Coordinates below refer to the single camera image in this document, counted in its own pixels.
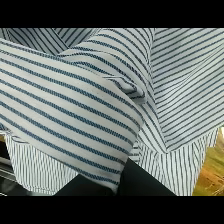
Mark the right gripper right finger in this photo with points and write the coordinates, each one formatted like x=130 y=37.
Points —
x=140 y=181

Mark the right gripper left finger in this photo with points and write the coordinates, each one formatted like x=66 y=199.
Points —
x=86 y=186

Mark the blue white striped shirt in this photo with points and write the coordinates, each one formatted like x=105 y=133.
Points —
x=83 y=100

